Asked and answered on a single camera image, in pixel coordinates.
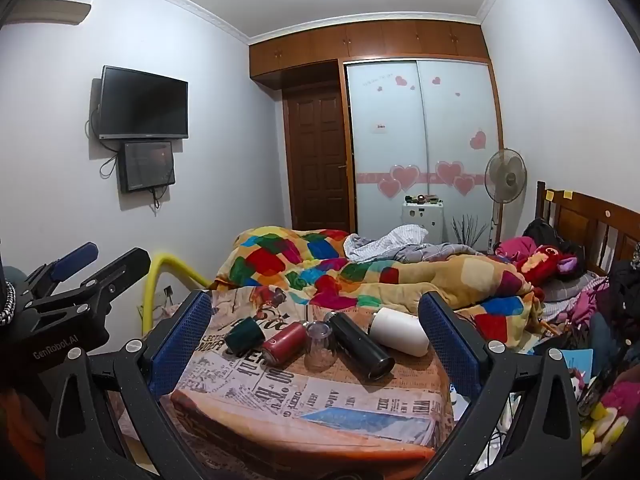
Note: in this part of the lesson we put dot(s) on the yellow foam tube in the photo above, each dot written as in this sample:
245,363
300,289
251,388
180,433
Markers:
165,265

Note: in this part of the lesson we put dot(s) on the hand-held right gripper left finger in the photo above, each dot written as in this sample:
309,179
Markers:
182,340

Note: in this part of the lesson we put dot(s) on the black thermos bottle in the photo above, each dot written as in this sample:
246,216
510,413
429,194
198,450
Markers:
357,342

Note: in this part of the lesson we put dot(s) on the pink clothing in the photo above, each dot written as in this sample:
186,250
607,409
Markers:
515,249

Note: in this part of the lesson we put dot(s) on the wooden bed headboard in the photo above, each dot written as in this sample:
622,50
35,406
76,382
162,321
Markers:
585,215

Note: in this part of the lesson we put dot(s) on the colourful patchwork quilt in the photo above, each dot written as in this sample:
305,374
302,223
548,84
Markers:
310,260

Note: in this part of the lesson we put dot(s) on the clear glass cup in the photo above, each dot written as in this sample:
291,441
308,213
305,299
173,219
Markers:
320,350

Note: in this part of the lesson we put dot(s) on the newspaper print cloth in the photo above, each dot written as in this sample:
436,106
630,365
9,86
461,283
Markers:
300,410

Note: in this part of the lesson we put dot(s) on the white cup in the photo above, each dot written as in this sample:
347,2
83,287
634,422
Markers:
400,332

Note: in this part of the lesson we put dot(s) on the blue book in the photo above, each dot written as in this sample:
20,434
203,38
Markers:
580,360

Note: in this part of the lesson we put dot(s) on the standing fan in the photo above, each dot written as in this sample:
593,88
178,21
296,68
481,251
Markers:
506,175

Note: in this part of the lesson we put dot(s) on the black wall television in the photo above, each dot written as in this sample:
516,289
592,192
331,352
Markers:
144,102

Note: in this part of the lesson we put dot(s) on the dried plant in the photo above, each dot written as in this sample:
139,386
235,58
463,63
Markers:
469,232

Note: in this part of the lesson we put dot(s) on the small black wall monitor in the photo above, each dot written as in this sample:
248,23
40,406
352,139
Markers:
147,166

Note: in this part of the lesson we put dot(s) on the black bag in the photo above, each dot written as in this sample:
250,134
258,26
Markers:
542,232

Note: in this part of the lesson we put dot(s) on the dark wooden door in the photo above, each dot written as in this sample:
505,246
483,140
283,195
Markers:
317,160

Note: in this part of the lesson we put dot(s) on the dark clothing pile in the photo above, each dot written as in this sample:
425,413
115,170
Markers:
622,290

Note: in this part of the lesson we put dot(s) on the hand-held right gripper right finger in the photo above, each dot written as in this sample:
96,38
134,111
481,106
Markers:
450,347

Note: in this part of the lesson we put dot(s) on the wooden wardrobe with heart stickers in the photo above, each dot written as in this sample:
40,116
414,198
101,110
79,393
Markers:
425,125

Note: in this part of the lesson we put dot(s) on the red plush toy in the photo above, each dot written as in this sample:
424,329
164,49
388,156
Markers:
542,261

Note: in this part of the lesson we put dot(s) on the yellow plush toy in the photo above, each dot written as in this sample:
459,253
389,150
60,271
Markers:
602,430

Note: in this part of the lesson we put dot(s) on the grey striped sheet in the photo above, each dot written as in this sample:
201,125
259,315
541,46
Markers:
400,245

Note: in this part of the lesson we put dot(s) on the small white cabinet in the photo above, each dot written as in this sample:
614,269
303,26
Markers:
422,220

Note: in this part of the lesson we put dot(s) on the white air conditioner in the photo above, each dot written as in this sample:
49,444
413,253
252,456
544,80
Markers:
45,10

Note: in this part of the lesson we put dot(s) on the dark green cup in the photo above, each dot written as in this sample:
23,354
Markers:
242,336

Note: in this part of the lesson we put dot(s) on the red bottle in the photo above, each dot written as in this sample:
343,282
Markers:
282,344

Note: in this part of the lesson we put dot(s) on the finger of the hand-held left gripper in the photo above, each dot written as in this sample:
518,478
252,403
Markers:
75,260
125,265

